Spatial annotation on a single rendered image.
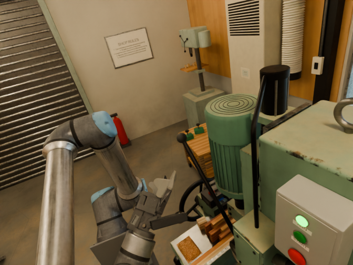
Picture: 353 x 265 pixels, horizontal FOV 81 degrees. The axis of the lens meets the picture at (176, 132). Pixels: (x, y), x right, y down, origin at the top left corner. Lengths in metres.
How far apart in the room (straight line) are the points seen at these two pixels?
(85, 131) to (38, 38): 2.68
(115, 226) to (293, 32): 1.86
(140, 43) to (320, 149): 3.26
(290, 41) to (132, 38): 2.25
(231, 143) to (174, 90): 3.24
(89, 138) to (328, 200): 0.75
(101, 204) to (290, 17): 1.86
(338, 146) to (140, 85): 3.33
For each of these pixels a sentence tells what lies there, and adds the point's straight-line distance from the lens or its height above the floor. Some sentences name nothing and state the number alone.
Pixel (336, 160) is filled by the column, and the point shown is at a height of 1.52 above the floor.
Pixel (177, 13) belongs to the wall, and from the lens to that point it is 3.73.
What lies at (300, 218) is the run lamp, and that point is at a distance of 0.39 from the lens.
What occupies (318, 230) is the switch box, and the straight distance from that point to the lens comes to 0.39.
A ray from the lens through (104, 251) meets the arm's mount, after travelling 1.38.
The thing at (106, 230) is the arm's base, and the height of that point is 0.82.
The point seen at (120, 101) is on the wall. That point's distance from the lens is 3.59.
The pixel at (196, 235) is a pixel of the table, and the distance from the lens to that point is 1.05.
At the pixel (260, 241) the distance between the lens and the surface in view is 0.55.
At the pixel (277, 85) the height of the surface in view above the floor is 1.59.
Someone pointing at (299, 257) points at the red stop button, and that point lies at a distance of 0.46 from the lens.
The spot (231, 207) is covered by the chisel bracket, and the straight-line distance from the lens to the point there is 0.90.
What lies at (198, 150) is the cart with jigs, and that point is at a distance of 2.17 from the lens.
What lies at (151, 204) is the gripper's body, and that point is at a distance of 0.66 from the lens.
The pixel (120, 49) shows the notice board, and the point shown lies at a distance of 3.46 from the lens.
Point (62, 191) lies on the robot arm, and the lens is 0.73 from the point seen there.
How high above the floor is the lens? 1.76
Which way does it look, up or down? 29 degrees down
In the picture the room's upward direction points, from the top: 14 degrees counter-clockwise
